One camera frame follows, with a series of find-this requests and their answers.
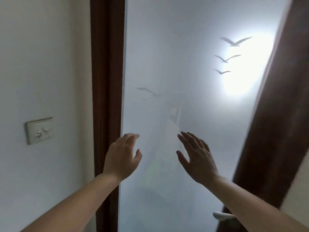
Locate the person's right thumb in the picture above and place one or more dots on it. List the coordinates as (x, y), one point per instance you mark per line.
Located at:
(182, 158)

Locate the person's left hand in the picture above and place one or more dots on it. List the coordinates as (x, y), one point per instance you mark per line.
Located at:
(119, 157)

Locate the person's right middle finger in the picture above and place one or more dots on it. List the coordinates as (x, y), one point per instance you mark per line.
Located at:
(191, 141)

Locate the person's left thumb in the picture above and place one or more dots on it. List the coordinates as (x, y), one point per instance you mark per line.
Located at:
(138, 157)

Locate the brown wooden door frame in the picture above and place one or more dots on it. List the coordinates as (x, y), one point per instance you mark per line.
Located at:
(107, 82)

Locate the person's right forearm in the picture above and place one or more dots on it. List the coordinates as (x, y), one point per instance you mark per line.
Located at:
(251, 205)

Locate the person's left forearm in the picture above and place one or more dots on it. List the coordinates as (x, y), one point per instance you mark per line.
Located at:
(72, 205)

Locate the frosted glass door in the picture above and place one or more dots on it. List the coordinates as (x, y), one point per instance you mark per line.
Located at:
(183, 57)

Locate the person's right hand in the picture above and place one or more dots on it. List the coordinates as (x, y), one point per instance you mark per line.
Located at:
(200, 164)

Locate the white wall light switch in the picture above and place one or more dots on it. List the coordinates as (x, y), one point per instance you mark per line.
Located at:
(39, 130)

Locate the person's right little finger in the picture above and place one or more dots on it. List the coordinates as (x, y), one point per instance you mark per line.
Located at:
(205, 146)

